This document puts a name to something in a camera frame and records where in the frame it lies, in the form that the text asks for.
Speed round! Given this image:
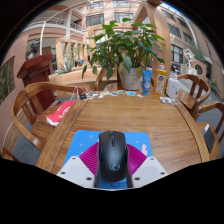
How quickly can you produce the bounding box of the black computer mouse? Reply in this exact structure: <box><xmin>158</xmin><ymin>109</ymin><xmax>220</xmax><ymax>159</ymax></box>
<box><xmin>97</xmin><ymin>130</ymin><xmax>130</xmax><ymax>183</ymax></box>

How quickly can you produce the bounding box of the wooden armchair with empty seat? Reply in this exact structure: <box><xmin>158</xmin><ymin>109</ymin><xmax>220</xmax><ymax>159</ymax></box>
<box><xmin>176</xmin><ymin>73</ymin><xmax>212</xmax><ymax>118</ymax></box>

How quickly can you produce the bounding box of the yellow liquid soap bottle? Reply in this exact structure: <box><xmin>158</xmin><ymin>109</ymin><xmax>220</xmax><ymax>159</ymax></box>
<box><xmin>153</xmin><ymin>62</ymin><xmax>169</xmax><ymax>98</ymax></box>

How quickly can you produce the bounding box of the white pump bottle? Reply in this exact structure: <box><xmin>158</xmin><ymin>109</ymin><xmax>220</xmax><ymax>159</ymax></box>
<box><xmin>165</xmin><ymin>71</ymin><xmax>181</xmax><ymax>99</ymax></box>

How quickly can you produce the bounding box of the blue tube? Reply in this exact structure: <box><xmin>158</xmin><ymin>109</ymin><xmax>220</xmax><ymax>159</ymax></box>
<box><xmin>141</xmin><ymin>69</ymin><xmax>153</xmax><ymax>97</ymax></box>

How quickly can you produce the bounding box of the yellow flowering plant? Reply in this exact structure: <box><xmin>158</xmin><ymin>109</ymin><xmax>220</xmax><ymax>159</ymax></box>
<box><xmin>210</xmin><ymin>79</ymin><xmax>219</xmax><ymax>94</ymax></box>

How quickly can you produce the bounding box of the dark red wooden pedestal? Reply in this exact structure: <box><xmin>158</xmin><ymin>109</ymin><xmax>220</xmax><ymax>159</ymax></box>
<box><xmin>16</xmin><ymin>53</ymin><xmax>56</xmax><ymax>111</ymax></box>

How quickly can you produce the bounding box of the wooden armchair with red bag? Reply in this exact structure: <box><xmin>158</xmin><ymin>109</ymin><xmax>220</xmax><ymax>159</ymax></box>
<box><xmin>10</xmin><ymin>82</ymin><xmax>86</xmax><ymax>153</ymax></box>

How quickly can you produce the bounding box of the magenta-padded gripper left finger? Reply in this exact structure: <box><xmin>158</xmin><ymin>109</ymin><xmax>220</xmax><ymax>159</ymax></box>
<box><xmin>56</xmin><ymin>143</ymin><xmax>101</xmax><ymax>189</ymax></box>

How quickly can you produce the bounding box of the red and white bag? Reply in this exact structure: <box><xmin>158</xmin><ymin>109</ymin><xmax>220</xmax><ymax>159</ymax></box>
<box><xmin>45</xmin><ymin>87</ymin><xmax>81</xmax><ymax>127</ymax></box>

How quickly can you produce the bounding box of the spiky green aloe plant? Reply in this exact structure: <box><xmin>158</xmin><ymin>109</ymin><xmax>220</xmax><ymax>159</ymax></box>
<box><xmin>56</xmin><ymin>59</ymin><xmax>76</xmax><ymax>75</ymax></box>

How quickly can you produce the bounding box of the green plant in white pot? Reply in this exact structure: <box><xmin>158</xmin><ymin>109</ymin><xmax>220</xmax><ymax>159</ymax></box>
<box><xmin>81</xmin><ymin>18</ymin><xmax>167</xmax><ymax>91</ymax></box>

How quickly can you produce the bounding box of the white outdoor sculpture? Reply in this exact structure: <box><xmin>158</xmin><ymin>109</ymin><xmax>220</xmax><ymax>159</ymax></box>
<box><xmin>182</xmin><ymin>48</ymin><xmax>196</xmax><ymax>69</ymax></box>

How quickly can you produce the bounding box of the dark bust statue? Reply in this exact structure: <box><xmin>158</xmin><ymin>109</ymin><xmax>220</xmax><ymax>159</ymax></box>
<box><xmin>26</xmin><ymin>39</ymin><xmax>42</xmax><ymax>60</ymax></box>

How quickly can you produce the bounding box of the wooden chair behind plant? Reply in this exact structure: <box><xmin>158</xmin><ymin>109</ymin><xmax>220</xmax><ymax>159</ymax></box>
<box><xmin>94</xmin><ymin>66</ymin><xmax>121</xmax><ymax>92</ymax></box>

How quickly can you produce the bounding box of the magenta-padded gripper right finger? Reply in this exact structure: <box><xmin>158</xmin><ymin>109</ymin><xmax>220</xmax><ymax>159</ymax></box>
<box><xmin>126</xmin><ymin>143</ymin><xmax>169</xmax><ymax>189</ymax></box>

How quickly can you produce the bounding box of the blue cartoon mouse pad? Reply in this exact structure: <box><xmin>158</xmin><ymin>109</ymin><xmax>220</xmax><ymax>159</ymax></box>
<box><xmin>62</xmin><ymin>129</ymin><xmax>154</xmax><ymax>191</ymax></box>

